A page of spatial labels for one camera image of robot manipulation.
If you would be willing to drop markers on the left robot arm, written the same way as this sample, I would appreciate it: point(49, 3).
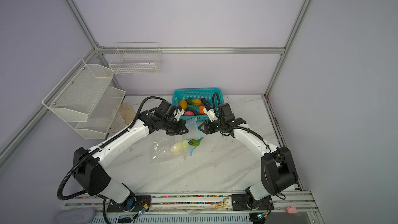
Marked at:
point(90, 172)

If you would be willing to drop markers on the yellow lemon toy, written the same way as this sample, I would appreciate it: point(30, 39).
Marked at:
point(183, 104)

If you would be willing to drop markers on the white radish toy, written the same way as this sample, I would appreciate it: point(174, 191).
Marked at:
point(191, 144)

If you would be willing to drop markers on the teal plastic basket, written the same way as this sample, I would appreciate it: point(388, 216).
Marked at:
point(198, 93)

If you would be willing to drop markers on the pink dragonfruit toy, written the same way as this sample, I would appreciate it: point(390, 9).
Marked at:
point(189, 113)

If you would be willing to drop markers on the green yellow cucumber toy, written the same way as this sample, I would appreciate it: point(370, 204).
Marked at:
point(193, 102)

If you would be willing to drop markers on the dark eggplant toy lower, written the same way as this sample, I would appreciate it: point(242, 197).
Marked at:
point(196, 113)

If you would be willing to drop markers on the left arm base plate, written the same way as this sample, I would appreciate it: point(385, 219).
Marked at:
point(134, 205)

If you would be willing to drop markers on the orange persimmon toy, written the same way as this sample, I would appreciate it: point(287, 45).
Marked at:
point(202, 110)

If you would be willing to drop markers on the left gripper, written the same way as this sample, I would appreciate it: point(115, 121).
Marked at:
point(182, 127)

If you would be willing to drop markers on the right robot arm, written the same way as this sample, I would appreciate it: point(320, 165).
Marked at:
point(278, 170)

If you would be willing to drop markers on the pink pig figure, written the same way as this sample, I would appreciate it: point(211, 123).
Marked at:
point(291, 210)

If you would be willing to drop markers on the grey cloth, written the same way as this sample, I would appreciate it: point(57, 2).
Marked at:
point(75, 216)

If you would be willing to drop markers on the white wire basket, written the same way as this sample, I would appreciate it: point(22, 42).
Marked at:
point(136, 58)

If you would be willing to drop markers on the clear zip top bag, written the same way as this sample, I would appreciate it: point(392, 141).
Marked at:
point(166, 148)

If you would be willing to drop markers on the white mesh two-tier shelf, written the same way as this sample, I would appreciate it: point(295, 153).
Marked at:
point(85, 100)

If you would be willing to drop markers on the beige cloth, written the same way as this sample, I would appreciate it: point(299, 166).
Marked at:
point(124, 116)

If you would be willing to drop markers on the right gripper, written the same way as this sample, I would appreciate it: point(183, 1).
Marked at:
point(207, 126)

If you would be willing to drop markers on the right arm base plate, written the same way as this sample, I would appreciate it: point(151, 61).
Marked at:
point(243, 202)

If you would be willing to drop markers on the yellow wooden toy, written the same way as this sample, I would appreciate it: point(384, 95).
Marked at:
point(226, 203)

